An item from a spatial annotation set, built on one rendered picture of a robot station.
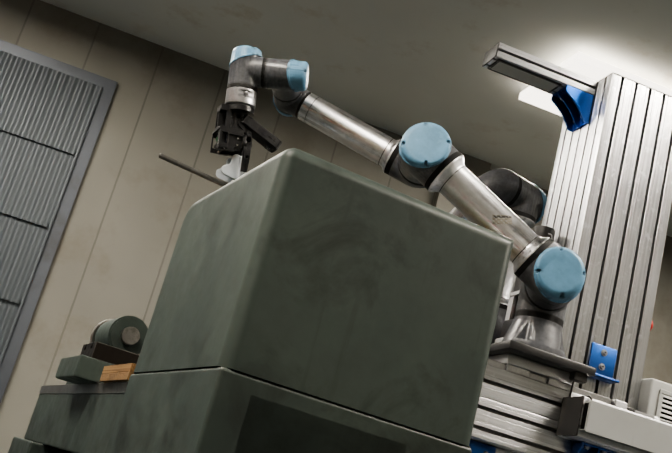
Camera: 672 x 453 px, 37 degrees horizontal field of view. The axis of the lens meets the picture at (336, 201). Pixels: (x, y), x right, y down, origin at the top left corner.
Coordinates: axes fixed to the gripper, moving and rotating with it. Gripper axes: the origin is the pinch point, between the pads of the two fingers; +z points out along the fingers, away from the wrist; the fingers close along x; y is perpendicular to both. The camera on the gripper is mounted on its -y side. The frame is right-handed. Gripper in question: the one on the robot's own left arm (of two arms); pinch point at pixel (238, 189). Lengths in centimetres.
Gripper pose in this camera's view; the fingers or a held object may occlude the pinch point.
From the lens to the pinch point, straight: 238.0
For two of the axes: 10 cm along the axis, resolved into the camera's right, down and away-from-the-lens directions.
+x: 4.0, -1.8, -9.0
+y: -9.1, -1.8, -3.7
